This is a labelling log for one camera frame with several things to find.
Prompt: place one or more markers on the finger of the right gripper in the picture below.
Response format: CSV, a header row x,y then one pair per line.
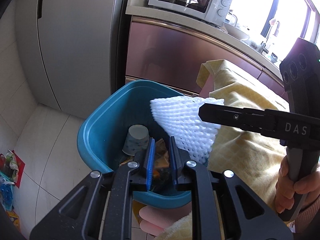
x,y
247,119

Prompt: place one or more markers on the person's right hand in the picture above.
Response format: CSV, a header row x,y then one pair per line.
x,y
286,188

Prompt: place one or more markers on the white foam fruit net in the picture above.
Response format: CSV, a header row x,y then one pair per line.
x,y
179,117

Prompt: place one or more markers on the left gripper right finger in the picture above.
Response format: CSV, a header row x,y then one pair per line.
x,y
223,206

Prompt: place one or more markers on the teal plastic trash bin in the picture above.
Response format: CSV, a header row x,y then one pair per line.
x,y
102,136

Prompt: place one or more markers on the kitchen faucet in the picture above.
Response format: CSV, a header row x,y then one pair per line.
x,y
272,34

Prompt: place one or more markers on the grey refrigerator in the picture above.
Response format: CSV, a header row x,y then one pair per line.
x,y
68,51

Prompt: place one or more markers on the red snack bag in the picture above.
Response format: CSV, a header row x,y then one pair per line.
x,y
19,172

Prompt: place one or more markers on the yellow patterned tablecloth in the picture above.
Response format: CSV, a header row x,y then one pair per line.
x,y
255,159

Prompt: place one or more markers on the kitchen counter with cabinets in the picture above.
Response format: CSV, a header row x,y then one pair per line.
x,y
169,48

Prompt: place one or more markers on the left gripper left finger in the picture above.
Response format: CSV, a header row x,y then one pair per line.
x,y
100,206

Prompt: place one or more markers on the pink sleeved forearm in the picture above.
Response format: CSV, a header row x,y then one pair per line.
x,y
303,220

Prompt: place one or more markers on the glass electric kettle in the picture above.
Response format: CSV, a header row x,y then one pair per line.
x,y
231,19

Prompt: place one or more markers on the patterned paper cup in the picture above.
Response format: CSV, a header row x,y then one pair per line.
x,y
137,139

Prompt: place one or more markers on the kitchen window frame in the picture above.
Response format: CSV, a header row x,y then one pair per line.
x,y
298,18

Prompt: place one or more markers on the large white bowl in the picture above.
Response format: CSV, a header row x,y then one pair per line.
x,y
235,32

